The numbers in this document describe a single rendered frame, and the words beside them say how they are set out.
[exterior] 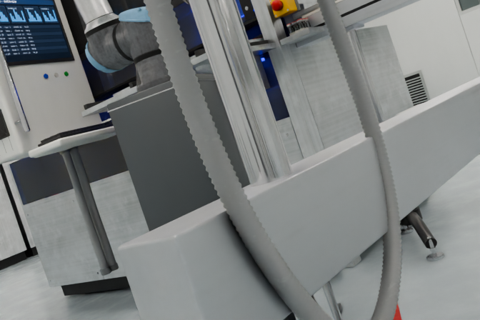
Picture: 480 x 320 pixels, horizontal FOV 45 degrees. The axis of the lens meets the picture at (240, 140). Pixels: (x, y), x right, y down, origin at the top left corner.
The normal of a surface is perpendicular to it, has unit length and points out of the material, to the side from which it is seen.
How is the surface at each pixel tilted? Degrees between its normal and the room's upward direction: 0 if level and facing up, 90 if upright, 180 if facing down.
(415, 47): 90
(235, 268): 90
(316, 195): 90
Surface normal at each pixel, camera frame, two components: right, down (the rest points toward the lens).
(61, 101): 0.81, -0.26
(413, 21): -0.59, 0.22
